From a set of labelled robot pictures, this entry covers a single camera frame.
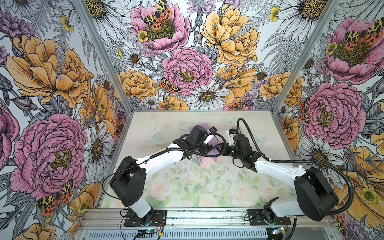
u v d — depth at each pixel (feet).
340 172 1.43
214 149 2.40
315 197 1.41
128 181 1.45
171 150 1.81
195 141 2.11
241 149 2.23
